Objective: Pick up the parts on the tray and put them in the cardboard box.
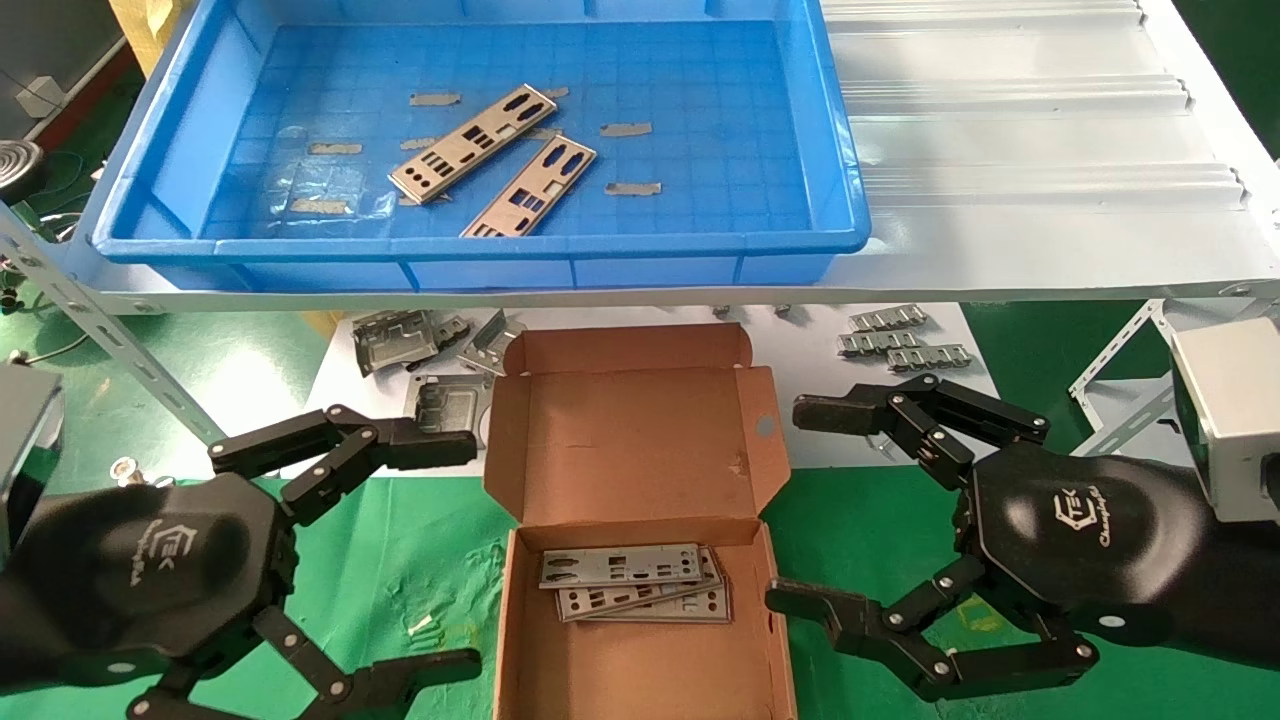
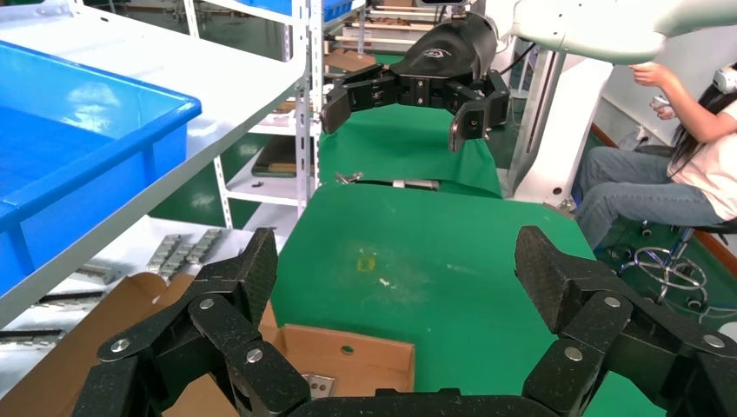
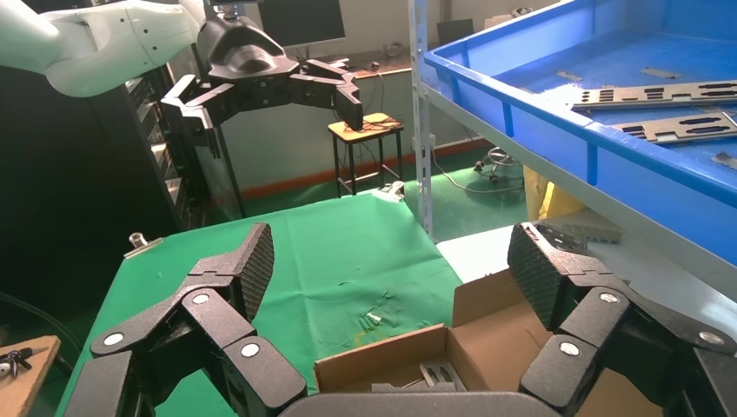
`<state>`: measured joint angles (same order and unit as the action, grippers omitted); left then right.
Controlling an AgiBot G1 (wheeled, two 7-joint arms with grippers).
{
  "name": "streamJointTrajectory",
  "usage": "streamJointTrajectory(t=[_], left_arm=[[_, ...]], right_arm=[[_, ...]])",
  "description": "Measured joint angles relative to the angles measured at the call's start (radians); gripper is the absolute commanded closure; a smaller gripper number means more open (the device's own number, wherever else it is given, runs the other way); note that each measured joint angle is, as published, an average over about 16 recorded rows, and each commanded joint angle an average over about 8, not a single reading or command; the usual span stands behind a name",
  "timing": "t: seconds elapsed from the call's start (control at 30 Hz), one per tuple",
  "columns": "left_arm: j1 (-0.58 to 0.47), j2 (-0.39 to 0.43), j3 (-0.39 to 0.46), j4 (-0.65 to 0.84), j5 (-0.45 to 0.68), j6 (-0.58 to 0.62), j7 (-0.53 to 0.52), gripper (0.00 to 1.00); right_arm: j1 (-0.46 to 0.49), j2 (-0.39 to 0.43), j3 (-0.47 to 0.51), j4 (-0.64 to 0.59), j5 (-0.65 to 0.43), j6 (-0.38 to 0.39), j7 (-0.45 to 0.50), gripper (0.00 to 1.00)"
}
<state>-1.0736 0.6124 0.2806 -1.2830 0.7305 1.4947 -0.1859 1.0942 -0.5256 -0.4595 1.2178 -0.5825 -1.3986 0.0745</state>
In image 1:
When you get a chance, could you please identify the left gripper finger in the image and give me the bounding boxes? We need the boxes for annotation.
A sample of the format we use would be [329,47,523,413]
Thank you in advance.
[208,405,479,526]

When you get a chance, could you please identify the bent grey metal plate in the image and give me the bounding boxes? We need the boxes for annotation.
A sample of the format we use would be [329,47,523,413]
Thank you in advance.
[457,309,528,378]

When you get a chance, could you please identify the blue plastic tray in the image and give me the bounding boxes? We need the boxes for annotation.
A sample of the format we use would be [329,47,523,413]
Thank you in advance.
[88,0,871,293]

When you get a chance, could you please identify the ridged grey metal strip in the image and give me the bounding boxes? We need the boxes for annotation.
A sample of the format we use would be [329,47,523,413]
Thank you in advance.
[848,305,928,332]
[886,344,975,373]
[837,330,926,357]

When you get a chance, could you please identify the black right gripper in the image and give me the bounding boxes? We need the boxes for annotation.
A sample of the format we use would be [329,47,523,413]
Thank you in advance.
[765,374,1280,701]

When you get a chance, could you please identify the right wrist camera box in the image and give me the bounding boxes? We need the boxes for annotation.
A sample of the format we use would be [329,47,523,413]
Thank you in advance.
[1168,316,1280,525]

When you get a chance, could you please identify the white perforated rack post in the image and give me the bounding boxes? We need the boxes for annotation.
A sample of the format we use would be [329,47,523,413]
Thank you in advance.
[1075,385,1186,459]
[1068,298,1176,401]
[0,200,226,446]

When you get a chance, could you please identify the white board sheet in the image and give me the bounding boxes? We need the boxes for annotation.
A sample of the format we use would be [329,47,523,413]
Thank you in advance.
[280,303,1001,479]

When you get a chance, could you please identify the grey sheet metal frame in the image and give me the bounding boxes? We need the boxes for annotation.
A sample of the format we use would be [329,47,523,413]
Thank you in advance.
[352,310,441,378]
[403,372,493,443]

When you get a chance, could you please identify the silver IO shield plate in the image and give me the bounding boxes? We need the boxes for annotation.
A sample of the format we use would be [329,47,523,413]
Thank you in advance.
[539,543,706,590]
[575,580,733,625]
[555,548,723,623]
[460,135,597,239]
[388,84,558,205]

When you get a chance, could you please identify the brown cardboard box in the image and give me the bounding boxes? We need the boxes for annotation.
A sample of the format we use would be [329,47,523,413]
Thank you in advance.
[483,322,798,720]

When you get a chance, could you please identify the green table cloth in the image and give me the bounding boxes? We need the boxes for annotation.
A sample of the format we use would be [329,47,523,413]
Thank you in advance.
[0,465,1280,720]

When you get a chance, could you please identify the white metal shelf board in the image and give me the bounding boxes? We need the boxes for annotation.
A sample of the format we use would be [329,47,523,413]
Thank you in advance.
[40,0,1280,317]

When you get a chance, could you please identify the small white box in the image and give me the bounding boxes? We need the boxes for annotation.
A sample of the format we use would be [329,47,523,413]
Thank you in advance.
[15,77,66,118]

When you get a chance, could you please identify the grey floor cable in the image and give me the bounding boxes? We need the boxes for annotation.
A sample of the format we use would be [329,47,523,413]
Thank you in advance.
[0,333,93,369]

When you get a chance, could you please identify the brown cardboard sheet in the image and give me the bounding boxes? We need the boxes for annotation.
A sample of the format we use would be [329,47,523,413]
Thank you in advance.
[108,0,196,76]

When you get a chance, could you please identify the silver binder clip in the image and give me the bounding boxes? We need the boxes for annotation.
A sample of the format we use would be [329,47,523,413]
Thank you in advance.
[110,457,179,491]

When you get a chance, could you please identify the chrome stool base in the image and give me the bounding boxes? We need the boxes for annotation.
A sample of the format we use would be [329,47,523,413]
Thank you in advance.
[0,140,46,206]

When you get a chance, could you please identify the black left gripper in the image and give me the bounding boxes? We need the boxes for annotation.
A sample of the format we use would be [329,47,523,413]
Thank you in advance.
[0,470,483,720]

